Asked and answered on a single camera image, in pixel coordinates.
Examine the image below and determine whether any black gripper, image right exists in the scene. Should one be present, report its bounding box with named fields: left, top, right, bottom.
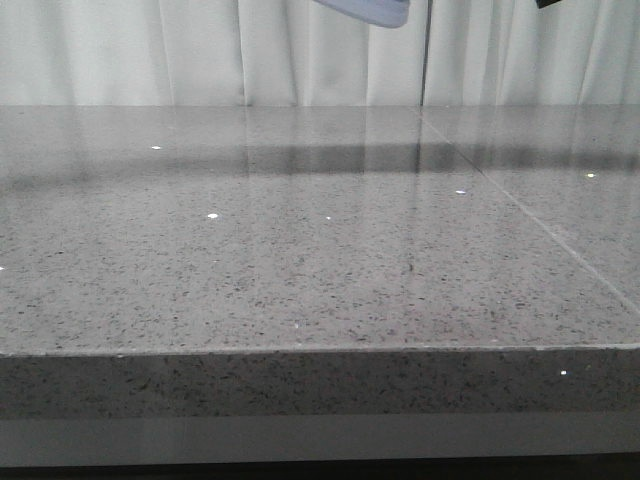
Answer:
left=535, top=0, right=561, bottom=9

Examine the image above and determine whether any light blue slipper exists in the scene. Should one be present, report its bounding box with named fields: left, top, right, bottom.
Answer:
left=316, top=0, right=410, bottom=28

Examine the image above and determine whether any beige curtain backdrop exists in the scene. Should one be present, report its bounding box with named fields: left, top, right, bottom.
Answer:
left=1, top=1, right=639, bottom=106

